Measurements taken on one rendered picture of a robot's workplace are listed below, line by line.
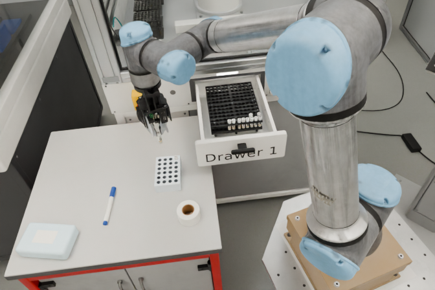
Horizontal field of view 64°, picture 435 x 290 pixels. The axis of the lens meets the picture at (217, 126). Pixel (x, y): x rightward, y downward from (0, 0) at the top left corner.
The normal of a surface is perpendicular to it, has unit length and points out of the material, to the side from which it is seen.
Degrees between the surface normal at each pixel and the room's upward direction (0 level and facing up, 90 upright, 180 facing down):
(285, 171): 90
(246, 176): 90
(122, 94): 90
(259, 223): 0
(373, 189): 7
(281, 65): 83
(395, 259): 2
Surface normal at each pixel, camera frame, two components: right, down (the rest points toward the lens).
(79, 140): -0.05, -0.71
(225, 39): -0.68, 0.50
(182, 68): 0.76, 0.43
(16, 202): 0.11, 0.69
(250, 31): -0.75, 0.17
